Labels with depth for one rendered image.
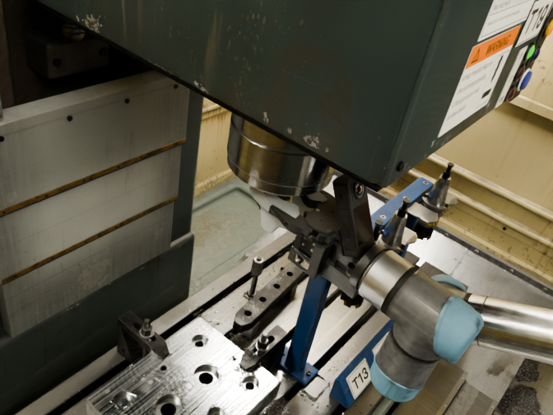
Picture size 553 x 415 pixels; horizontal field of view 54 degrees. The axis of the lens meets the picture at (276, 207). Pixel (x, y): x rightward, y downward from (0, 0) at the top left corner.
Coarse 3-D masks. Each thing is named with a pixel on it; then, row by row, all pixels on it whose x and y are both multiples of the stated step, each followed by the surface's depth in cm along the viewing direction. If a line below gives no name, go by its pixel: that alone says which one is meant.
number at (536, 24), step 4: (548, 0) 70; (552, 0) 72; (544, 4) 70; (548, 4) 71; (540, 8) 69; (544, 8) 71; (548, 8) 72; (540, 12) 70; (544, 12) 72; (536, 16) 69; (540, 16) 71; (544, 16) 73; (536, 20) 70; (540, 20) 72; (532, 24) 70; (536, 24) 71; (540, 24) 73; (532, 28) 71; (536, 28) 72; (528, 32) 70; (532, 32) 72
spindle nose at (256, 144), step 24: (240, 120) 70; (240, 144) 72; (264, 144) 69; (288, 144) 68; (240, 168) 73; (264, 168) 71; (288, 168) 71; (312, 168) 71; (288, 192) 73; (312, 192) 75
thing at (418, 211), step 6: (414, 204) 128; (420, 204) 128; (408, 210) 126; (414, 210) 126; (420, 210) 126; (426, 210) 127; (414, 216) 125; (420, 216) 124; (426, 216) 125; (432, 216) 125; (426, 222) 123; (432, 222) 124
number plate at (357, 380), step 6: (360, 366) 120; (366, 366) 122; (354, 372) 119; (360, 372) 120; (366, 372) 122; (348, 378) 117; (354, 378) 118; (360, 378) 120; (366, 378) 121; (348, 384) 117; (354, 384) 118; (360, 384) 120; (366, 384) 121; (354, 390) 118; (360, 390) 119; (354, 396) 118
